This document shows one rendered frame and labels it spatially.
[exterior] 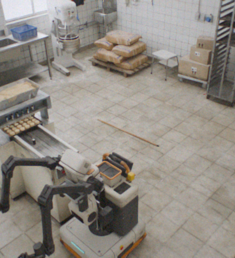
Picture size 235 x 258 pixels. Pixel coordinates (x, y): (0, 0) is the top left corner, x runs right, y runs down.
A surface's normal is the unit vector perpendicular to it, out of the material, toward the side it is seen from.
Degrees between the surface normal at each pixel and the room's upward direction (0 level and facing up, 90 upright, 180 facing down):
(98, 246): 0
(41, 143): 0
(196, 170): 0
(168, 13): 90
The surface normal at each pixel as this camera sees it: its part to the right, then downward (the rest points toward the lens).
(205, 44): -0.41, 0.51
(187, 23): -0.69, 0.43
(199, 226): -0.03, -0.82
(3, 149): 0.69, 0.40
